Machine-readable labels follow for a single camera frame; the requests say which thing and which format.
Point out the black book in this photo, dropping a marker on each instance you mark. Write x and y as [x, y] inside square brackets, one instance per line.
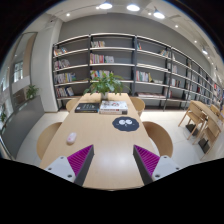
[87, 108]

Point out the wooden side table right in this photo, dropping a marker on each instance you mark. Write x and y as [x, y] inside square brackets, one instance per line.
[198, 113]

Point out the wooden chair far left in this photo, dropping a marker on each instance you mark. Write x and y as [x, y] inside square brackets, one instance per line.
[71, 103]

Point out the small plant at left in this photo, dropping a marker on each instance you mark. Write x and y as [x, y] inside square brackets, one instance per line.
[31, 91]

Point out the green potted plant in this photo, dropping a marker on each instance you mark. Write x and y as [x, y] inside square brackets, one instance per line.
[104, 84]

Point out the wooden chair far right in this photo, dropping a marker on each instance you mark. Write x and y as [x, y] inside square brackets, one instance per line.
[137, 105]

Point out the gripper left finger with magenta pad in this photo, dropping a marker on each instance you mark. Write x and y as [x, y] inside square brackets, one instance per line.
[73, 168]

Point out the dark cat-face mouse pad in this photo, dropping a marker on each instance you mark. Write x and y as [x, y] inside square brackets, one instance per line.
[125, 123]

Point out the wooden chair at side table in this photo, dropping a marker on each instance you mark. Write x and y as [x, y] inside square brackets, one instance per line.
[209, 136]

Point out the wooden chair near left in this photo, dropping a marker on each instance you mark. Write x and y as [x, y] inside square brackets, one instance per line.
[45, 138]

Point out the white computer mouse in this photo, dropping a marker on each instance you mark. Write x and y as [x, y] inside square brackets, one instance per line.
[71, 138]

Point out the wooden chair near right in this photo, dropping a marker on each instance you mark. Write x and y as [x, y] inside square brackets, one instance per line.
[160, 137]

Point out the large grey bookshelf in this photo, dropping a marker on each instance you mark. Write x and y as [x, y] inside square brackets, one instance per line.
[159, 74]

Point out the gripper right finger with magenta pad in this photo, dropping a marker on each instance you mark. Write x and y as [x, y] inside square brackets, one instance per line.
[151, 166]

